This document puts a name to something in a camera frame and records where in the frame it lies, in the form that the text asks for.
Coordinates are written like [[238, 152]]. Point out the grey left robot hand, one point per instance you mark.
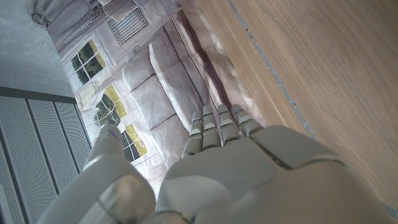
[[248, 180]]

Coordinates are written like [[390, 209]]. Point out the grey tape outline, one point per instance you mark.
[[272, 71]]

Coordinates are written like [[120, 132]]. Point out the printed living room backdrop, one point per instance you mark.
[[161, 84]]

